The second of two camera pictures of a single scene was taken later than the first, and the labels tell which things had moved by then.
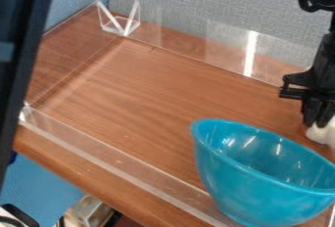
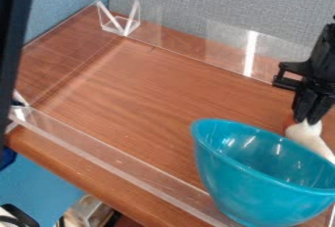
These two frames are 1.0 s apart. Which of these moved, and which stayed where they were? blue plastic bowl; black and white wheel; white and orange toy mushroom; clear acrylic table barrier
Moved: white and orange toy mushroom
Stayed: blue plastic bowl; clear acrylic table barrier; black and white wheel
